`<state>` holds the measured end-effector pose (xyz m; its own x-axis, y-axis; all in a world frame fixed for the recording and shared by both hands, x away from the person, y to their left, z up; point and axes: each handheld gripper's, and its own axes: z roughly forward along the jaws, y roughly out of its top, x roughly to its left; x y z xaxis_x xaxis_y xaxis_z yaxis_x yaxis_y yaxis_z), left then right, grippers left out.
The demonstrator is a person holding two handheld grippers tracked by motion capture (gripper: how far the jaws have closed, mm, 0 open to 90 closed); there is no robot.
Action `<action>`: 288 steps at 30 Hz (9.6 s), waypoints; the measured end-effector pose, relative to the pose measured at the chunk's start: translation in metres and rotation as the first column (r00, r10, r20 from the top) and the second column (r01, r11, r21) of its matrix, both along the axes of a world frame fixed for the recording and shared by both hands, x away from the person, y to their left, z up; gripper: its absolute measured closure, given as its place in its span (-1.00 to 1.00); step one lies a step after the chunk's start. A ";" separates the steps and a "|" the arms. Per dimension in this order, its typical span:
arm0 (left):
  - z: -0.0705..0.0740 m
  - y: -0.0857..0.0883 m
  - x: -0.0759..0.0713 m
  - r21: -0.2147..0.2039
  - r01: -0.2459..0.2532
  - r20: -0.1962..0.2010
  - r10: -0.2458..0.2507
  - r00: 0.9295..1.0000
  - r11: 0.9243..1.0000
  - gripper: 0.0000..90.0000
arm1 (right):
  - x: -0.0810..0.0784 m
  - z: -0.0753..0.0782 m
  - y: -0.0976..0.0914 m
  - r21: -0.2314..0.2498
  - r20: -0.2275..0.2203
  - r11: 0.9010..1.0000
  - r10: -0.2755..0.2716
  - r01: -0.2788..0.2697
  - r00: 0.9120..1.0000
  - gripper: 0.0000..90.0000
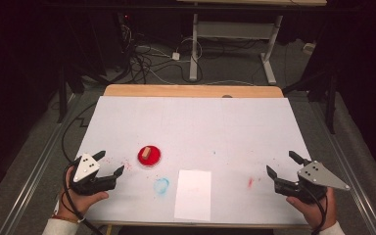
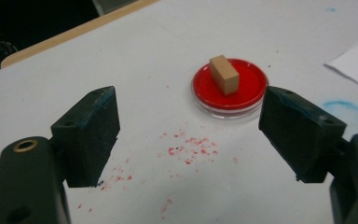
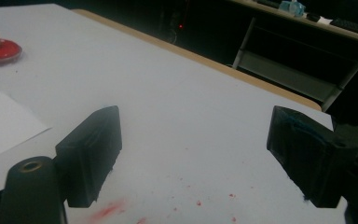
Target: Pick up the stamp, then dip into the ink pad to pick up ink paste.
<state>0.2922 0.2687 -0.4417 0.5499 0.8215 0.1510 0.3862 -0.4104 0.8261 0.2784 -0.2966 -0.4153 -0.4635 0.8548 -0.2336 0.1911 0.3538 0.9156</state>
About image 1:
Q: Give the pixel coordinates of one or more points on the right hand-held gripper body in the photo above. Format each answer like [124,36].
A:
[319,176]

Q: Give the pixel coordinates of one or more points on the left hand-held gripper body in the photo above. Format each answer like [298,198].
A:
[86,168]

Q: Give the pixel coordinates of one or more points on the wooden stamp block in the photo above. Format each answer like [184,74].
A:
[147,153]

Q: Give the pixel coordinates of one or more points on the round red ink pad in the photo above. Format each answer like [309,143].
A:
[155,156]

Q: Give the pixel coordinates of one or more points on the person's left hand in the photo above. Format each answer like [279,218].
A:
[83,204]

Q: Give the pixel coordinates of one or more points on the person's right hand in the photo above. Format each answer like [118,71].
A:
[315,213]

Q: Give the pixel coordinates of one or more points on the black stand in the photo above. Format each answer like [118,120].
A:
[62,98]
[331,104]

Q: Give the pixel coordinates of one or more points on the small white paper sheet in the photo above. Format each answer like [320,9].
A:
[192,196]

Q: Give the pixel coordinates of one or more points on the wooden table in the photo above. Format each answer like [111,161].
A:
[192,90]

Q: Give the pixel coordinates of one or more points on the white plastic box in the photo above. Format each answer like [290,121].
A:
[309,48]

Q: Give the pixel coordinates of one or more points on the white power adapter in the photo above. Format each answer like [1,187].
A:
[175,56]

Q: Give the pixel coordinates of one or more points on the metal floor rail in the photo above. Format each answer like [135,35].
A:
[36,173]
[349,169]

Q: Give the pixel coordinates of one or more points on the white desk frame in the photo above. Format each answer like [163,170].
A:
[235,30]

